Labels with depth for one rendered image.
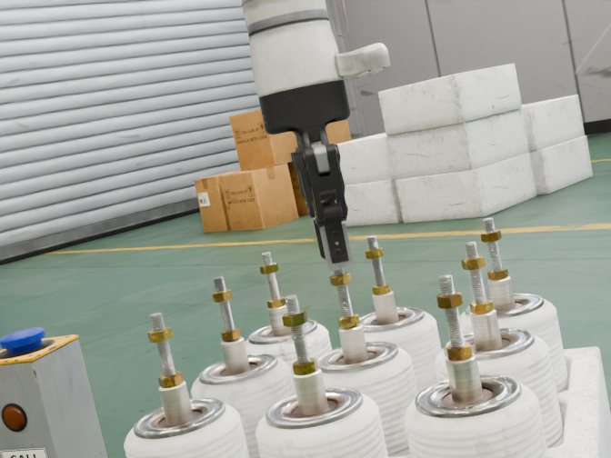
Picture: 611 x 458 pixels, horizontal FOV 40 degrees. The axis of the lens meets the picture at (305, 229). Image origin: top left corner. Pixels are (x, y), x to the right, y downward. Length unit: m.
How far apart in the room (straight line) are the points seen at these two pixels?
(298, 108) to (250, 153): 3.78
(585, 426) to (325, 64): 0.36
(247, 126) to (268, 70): 3.75
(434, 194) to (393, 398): 2.59
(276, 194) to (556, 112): 1.49
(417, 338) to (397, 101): 2.55
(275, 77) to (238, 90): 6.06
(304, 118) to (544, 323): 0.30
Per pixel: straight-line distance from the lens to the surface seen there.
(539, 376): 0.70
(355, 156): 3.57
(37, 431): 0.80
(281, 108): 0.70
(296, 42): 0.69
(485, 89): 3.29
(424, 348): 0.84
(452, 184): 3.23
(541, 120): 3.55
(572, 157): 3.71
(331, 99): 0.70
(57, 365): 0.80
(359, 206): 3.59
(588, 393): 0.80
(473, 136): 3.20
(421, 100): 3.26
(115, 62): 6.22
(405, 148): 3.35
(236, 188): 4.37
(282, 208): 4.34
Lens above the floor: 0.46
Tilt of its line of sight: 7 degrees down
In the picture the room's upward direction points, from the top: 12 degrees counter-clockwise
